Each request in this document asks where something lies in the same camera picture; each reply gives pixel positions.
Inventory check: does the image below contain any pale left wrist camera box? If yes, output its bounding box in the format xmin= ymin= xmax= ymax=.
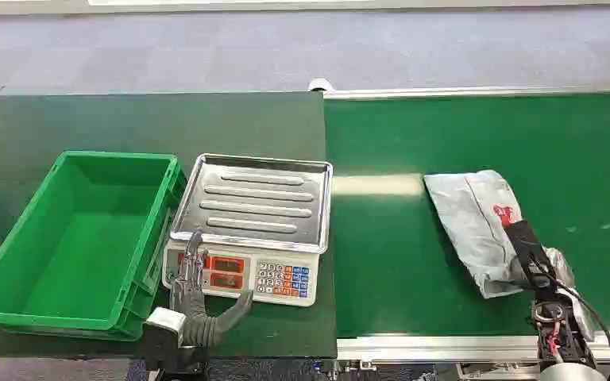
xmin=143 ymin=306 xmax=187 ymax=347

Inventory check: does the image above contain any white electronic weighing scale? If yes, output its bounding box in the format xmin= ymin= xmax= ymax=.
xmin=161 ymin=152 xmax=334 ymax=308

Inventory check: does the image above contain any aluminium conveyor side rail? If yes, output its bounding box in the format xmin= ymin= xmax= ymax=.
xmin=335 ymin=332 xmax=610 ymax=364
xmin=323 ymin=85 xmax=610 ymax=100

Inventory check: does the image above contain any green plastic crate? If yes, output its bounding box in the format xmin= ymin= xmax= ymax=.
xmin=0 ymin=150 xmax=187 ymax=342

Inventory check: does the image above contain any green conveyor belt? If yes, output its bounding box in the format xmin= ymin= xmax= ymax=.
xmin=323 ymin=93 xmax=610 ymax=339

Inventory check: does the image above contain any dark right robot hand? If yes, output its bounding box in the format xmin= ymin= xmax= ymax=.
xmin=502 ymin=219 xmax=560 ymax=304

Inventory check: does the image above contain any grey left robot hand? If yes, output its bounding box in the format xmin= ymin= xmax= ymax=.
xmin=168 ymin=230 xmax=254 ymax=349

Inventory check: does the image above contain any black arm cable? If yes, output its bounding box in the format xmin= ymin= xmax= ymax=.
xmin=556 ymin=283 xmax=610 ymax=381

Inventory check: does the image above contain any grey plastic mailer parcel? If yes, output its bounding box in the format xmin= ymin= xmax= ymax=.
xmin=423 ymin=169 xmax=596 ymax=343

